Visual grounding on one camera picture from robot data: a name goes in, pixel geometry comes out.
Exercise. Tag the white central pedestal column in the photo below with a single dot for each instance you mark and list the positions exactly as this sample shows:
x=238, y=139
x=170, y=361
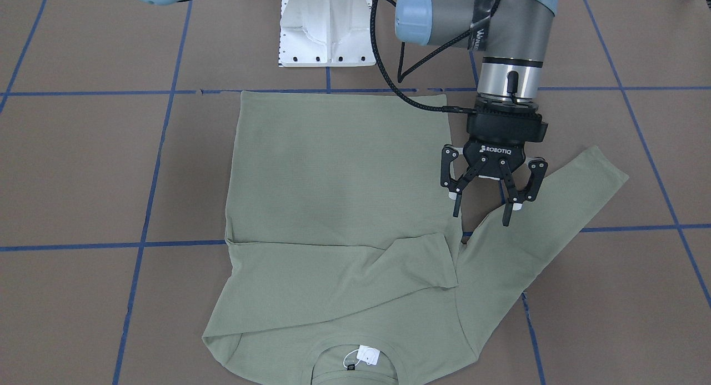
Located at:
x=325, y=33

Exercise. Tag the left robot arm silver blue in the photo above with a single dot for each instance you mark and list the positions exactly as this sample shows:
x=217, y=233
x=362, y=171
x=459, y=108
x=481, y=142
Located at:
x=513, y=36

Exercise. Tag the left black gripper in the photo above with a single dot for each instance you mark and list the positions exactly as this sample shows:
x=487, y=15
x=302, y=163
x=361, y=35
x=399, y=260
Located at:
x=496, y=150

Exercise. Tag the olive green long-sleeve shirt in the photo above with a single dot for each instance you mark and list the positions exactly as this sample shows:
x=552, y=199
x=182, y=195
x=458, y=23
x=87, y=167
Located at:
x=340, y=235

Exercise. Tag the white shirt hang tag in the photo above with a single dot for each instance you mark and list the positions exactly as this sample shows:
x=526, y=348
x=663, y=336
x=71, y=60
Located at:
x=367, y=355

